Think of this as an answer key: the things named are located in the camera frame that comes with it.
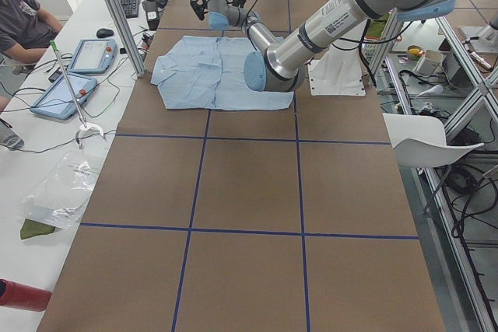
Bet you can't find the light blue button-up shirt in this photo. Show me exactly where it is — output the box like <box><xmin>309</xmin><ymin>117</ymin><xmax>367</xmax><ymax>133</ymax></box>
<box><xmin>151</xmin><ymin>36</ymin><xmax>293</xmax><ymax>110</ymax></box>

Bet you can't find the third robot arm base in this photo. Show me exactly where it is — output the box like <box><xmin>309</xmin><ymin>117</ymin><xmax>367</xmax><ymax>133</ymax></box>
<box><xmin>460</xmin><ymin>13</ymin><xmax>497</xmax><ymax>72</ymax></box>

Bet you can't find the black computer mouse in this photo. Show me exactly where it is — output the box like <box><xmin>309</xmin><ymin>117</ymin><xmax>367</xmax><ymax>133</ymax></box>
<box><xmin>96</xmin><ymin>28</ymin><xmax>114</xmax><ymax>39</ymax></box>

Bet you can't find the far blue teach pendant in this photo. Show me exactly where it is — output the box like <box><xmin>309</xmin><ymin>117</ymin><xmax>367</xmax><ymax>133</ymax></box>
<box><xmin>67</xmin><ymin>38</ymin><xmax>117</xmax><ymax>75</ymax></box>

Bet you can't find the blue teach pendant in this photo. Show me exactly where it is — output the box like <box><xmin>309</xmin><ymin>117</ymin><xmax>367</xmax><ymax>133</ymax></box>
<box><xmin>30</xmin><ymin>73</ymin><xmax>97</xmax><ymax>120</ymax></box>
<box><xmin>67</xmin><ymin>38</ymin><xmax>117</xmax><ymax>75</ymax></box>

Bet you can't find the long reach grabber stick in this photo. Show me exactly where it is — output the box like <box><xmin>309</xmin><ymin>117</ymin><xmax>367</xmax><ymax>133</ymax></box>
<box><xmin>50</xmin><ymin>40</ymin><xmax>106</xmax><ymax>149</ymax></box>

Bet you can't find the near blue teach pendant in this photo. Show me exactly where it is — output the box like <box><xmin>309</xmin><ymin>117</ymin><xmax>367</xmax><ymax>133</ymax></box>
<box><xmin>30</xmin><ymin>73</ymin><xmax>97</xmax><ymax>120</ymax></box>

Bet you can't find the seated person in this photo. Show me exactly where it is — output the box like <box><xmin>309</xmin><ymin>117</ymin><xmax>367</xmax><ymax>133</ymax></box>
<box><xmin>0</xmin><ymin>0</ymin><xmax>65</xmax><ymax>151</ymax></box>

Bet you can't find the white curved chair shell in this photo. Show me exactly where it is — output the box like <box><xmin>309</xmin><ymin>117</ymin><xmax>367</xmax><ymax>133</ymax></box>
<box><xmin>383</xmin><ymin>113</ymin><xmax>484</xmax><ymax>168</ymax></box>

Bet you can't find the clear plastic bag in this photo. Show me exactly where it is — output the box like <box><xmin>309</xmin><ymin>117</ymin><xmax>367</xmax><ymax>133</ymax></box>
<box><xmin>23</xmin><ymin>152</ymin><xmax>104</xmax><ymax>229</ymax></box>

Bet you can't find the green folded cloth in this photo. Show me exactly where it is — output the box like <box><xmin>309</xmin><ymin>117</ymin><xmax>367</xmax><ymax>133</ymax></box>
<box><xmin>19</xmin><ymin>218</ymin><xmax>55</xmax><ymax>240</ymax></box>

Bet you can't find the red metal bottle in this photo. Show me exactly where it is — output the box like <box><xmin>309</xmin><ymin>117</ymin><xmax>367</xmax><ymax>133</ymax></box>
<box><xmin>1</xmin><ymin>279</ymin><xmax>52</xmax><ymax>312</ymax></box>

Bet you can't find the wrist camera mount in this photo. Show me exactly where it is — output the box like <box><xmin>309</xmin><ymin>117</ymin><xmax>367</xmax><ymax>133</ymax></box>
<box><xmin>189</xmin><ymin>0</ymin><xmax>208</xmax><ymax>21</ymax></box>

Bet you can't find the aluminium frame post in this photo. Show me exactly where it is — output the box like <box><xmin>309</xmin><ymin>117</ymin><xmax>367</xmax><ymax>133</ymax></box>
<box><xmin>104</xmin><ymin>0</ymin><xmax>146</xmax><ymax>78</ymax></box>

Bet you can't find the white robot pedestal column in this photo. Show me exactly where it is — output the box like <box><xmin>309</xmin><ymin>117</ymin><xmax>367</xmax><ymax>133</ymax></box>
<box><xmin>308</xmin><ymin>46</ymin><xmax>366</xmax><ymax>96</ymax></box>

